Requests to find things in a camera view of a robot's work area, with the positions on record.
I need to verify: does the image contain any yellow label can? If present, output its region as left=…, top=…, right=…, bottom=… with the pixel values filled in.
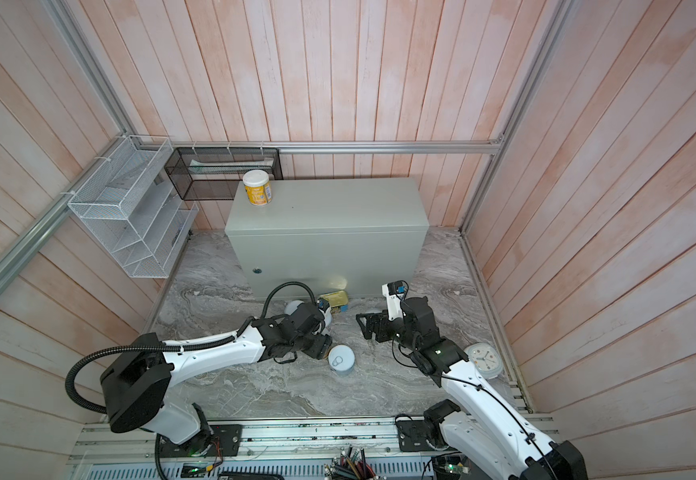
left=242, top=169, right=272, bottom=206

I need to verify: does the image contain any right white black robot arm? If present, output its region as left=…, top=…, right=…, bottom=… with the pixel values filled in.
left=356, top=295, right=588, bottom=479

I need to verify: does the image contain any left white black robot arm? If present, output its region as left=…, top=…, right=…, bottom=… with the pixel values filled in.
left=100, top=299, right=332, bottom=453

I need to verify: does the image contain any white lid can back left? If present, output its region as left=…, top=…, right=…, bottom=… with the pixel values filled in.
left=284, top=300, right=303, bottom=315

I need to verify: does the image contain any white lid can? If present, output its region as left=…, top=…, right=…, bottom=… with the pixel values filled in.
left=322, top=307, right=332, bottom=330
left=284, top=300, right=303, bottom=315
left=327, top=345, right=356, bottom=376

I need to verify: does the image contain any white lid can back centre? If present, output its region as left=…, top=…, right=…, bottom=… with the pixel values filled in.
left=322, top=307, right=332, bottom=330

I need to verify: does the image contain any gold rectangular sardine tin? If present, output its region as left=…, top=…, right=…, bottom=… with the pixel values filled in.
left=319, top=290, right=349, bottom=313

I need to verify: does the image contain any white lid can front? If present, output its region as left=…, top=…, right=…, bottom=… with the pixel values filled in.
left=327, top=345, right=356, bottom=376

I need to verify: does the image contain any white round clock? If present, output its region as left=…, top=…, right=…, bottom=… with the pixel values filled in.
left=465, top=342, right=504, bottom=380

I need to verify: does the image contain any grey metal cabinet box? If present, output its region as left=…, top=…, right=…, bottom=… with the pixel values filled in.
left=225, top=177, right=429, bottom=299

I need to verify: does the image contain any black mesh basket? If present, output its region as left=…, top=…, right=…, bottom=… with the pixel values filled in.
left=164, top=146, right=283, bottom=201

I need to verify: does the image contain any black corrugated cable hose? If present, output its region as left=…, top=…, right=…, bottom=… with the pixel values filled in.
left=64, top=280, right=319, bottom=415

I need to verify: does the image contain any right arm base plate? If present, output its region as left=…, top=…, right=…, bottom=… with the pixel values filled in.
left=393, top=400, right=483, bottom=453

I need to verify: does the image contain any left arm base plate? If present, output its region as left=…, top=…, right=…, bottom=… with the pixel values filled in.
left=159, top=424, right=243, bottom=458

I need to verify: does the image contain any bundle of coloured wires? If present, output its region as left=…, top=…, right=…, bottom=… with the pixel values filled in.
left=323, top=446, right=379, bottom=480

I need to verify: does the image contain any white wire mesh shelf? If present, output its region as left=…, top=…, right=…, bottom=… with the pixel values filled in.
left=68, top=135, right=198, bottom=279

